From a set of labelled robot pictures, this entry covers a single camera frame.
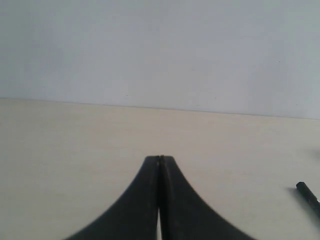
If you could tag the black and white marker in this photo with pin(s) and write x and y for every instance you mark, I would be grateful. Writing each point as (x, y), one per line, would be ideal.
(309, 197)

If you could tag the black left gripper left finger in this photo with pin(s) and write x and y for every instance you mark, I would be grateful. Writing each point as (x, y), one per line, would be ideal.
(134, 216)

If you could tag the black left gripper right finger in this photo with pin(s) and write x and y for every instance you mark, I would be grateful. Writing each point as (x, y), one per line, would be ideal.
(183, 213)

